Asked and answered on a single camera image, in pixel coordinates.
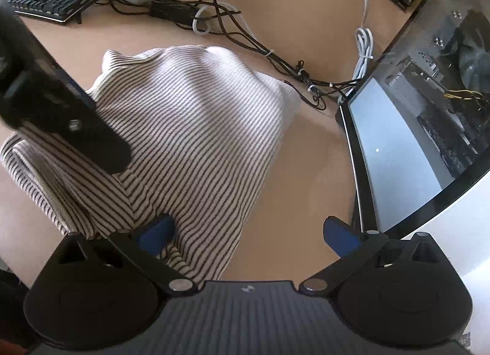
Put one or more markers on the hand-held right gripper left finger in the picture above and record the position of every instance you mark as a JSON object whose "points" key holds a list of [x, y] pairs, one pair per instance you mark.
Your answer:
{"points": [[155, 234]]}

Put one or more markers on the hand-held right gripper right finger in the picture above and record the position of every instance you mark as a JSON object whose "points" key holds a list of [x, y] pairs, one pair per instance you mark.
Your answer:
{"points": [[340, 236]]}

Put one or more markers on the black power brick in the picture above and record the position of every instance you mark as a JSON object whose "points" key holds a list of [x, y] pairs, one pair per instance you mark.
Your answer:
{"points": [[170, 12]]}

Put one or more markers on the beige striped sweater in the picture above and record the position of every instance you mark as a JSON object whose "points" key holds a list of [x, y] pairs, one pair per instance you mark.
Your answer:
{"points": [[191, 129]]}

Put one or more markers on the white glass-sided computer case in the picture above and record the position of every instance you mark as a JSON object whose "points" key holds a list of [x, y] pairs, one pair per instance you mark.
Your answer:
{"points": [[402, 140]]}

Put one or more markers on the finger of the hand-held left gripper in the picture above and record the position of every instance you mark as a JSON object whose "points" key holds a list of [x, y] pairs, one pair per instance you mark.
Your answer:
{"points": [[95, 133]]}

